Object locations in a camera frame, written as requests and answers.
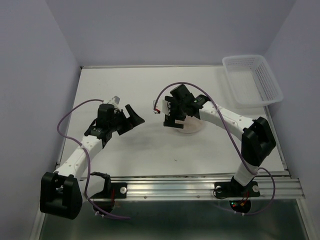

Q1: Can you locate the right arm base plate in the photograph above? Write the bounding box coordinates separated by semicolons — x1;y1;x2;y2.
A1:
212;177;261;199

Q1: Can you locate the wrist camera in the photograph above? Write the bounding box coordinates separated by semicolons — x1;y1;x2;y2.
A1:
103;95;120;106
152;96;172;116

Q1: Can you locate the white mesh laundry bag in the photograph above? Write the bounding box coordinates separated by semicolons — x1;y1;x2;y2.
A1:
172;116;206;134

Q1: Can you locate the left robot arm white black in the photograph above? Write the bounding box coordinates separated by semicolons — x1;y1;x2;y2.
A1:
39;103;145;220

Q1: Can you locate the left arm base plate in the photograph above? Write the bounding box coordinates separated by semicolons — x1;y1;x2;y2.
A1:
90;171;128;201

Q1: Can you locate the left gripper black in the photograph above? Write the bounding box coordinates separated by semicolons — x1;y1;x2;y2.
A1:
108;104;144;135

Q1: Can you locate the white plastic basket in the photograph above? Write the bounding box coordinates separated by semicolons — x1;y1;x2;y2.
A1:
222;54;284;108

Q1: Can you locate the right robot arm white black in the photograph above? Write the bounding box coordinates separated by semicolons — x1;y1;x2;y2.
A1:
154;83;276;195

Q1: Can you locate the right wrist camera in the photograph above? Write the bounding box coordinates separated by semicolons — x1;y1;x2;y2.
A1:
152;96;172;116

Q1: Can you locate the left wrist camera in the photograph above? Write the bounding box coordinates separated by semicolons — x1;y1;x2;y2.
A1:
103;95;120;106

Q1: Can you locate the aluminium rail frame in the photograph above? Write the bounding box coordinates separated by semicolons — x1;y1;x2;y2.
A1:
38;66;310;240

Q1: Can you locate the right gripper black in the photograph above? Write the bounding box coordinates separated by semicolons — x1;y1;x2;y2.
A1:
163;96;186;129

